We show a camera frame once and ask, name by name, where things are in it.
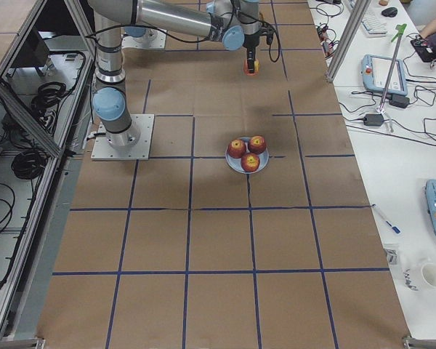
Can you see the white keyboard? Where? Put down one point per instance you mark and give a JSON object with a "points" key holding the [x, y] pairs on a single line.
{"points": [[372, 26]]}

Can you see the red apple plate front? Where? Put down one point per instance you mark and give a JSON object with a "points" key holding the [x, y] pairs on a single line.
{"points": [[250, 162]]}

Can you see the aluminium frame post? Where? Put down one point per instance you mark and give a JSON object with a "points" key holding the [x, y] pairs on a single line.
{"points": [[348, 34]]}

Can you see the green tipped metal rod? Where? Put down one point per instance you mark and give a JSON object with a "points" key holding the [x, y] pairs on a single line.
{"points": [[397, 38]]}

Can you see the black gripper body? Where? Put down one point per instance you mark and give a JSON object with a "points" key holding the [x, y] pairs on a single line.
{"points": [[250, 51]]}

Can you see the blue white pen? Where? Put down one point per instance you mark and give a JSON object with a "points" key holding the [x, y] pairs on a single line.
{"points": [[382, 215]]}

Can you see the white mug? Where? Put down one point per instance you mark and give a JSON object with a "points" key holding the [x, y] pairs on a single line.
{"points": [[420, 276]]}

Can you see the red apple plate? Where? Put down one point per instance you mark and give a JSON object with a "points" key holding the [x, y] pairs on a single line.
{"points": [[236, 148], [257, 144], [250, 162]]}

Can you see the black computer mouse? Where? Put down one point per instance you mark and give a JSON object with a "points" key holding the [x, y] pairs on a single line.
{"points": [[389, 12]]}

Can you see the red apple plate left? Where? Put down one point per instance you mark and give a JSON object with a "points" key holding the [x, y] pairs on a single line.
{"points": [[236, 148]]}

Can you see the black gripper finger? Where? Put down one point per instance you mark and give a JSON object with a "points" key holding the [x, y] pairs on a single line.
{"points": [[250, 56]]}

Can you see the red yellow apple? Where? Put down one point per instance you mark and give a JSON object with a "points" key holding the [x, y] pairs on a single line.
{"points": [[251, 69]]}

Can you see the black power adapter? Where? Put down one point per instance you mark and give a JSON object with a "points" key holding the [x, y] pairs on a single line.
{"points": [[373, 120]]}

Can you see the red apple plate back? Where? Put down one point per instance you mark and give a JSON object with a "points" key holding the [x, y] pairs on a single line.
{"points": [[257, 144]]}

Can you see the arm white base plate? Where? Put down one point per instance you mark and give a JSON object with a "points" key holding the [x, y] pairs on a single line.
{"points": [[133, 144], [158, 43]]}

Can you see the light blue plate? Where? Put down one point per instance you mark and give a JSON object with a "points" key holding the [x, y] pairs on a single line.
{"points": [[236, 163]]}

